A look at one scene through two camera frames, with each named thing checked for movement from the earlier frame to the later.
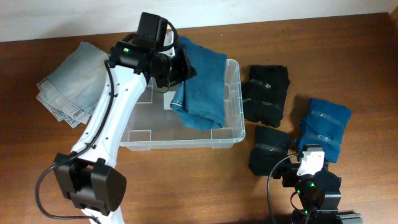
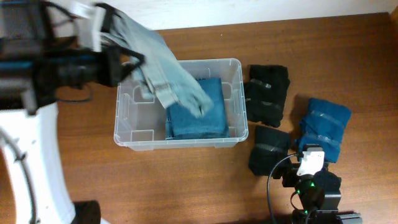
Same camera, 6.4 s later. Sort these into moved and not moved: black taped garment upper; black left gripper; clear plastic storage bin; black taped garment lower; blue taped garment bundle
Moved: black left gripper
Not moved: clear plastic storage bin; blue taped garment bundle; black taped garment upper; black taped garment lower
